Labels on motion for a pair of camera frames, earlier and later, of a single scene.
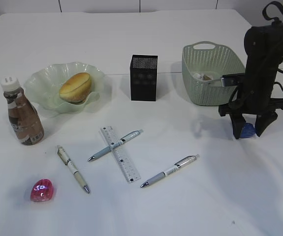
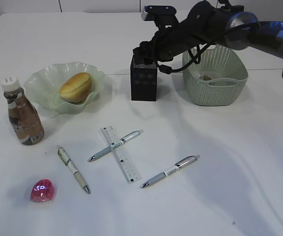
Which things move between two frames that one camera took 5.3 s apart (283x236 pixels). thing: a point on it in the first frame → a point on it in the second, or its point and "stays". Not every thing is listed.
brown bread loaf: (76, 89) stays
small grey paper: (206, 78) stays
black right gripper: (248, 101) → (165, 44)
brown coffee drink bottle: (23, 116) stays
